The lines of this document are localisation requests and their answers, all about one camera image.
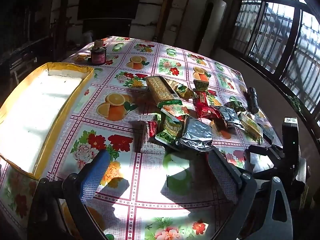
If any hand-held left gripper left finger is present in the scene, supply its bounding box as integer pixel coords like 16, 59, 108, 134
27, 149, 111, 240

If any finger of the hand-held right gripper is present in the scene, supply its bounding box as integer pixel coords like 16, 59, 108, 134
246, 144, 283, 158
252, 160, 288, 178

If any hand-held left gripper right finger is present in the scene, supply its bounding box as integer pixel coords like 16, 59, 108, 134
207, 149, 294, 240

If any dark foil snack packet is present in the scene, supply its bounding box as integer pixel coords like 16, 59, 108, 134
257, 121, 277, 144

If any yellow label cracker packet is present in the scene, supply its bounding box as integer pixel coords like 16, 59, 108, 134
238, 112, 264, 141

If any silver foil snack packet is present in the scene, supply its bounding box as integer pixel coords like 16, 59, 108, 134
214, 106, 245, 131

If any large silver foil packet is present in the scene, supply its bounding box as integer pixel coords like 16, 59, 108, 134
175, 117, 214, 153

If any dark green peas packet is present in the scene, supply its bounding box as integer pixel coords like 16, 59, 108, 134
226, 101, 247, 113

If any red snack packet with face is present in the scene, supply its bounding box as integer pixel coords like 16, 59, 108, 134
195, 105, 223, 120

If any green peas snack packet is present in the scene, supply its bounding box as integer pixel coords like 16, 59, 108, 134
155, 115, 188, 146

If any small red snack packet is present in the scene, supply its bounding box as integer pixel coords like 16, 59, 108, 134
147, 120, 158, 138

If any long red snack packet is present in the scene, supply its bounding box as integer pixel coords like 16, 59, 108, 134
194, 91, 209, 118

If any green and white snack packet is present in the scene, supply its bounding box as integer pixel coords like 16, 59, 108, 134
161, 105, 190, 122

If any green triangular snack packet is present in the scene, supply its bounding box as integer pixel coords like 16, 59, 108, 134
193, 79, 210, 92
174, 83, 199, 100

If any small green snack packet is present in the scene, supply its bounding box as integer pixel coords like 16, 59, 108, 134
157, 98, 183, 108

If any yellow box with white lining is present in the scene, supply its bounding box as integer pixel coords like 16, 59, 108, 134
0, 62, 95, 180

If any large cracker packet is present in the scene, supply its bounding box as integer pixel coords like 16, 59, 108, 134
146, 76, 181, 105

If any fruit and flower print tablecloth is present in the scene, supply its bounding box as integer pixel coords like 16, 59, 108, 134
0, 36, 285, 240

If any black flashlight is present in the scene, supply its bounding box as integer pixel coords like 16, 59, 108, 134
247, 87, 260, 115

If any window with metal grille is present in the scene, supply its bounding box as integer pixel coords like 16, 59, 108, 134
232, 0, 320, 120

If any dark jar with cork lid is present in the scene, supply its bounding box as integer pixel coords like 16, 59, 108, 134
90, 40, 107, 66

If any white upright cylinder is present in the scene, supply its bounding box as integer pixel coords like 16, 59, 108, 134
199, 0, 227, 53

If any dark furniture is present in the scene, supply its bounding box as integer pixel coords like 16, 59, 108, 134
0, 5, 60, 80

